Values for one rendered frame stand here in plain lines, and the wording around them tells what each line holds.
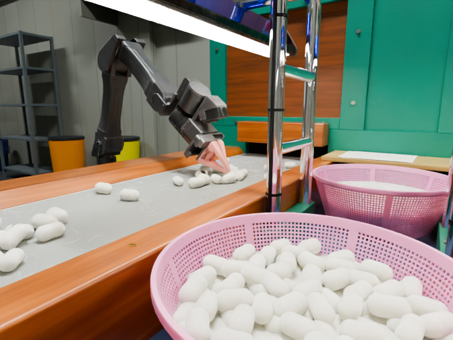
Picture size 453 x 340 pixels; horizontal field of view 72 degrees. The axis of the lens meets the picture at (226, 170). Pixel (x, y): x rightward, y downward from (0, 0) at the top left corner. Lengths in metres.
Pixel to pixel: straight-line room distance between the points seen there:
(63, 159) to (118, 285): 3.60
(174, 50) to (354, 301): 2.98
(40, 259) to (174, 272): 0.16
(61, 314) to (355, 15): 0.98
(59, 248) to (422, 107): 0.90
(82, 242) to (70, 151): 3.45
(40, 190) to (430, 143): 0.93
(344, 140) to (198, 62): 2.13
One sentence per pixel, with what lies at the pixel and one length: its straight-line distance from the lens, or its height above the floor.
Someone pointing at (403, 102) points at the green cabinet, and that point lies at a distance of 1.00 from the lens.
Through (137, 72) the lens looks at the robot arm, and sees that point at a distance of 0.90.
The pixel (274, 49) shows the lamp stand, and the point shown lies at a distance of 0.47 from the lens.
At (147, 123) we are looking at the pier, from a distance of 3.27.
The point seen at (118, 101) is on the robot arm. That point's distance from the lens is 1.03.
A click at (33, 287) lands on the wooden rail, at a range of 0.30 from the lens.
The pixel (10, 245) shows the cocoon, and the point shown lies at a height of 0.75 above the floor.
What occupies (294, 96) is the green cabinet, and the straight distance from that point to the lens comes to 1.08.
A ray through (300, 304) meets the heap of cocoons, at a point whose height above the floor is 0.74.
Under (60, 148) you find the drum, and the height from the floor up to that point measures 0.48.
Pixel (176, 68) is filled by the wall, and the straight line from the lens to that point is 3.13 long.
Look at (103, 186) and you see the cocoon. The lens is 0.64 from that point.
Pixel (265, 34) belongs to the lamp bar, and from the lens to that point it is 0.73.
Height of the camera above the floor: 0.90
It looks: 11 degrees down
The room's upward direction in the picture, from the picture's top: straight up
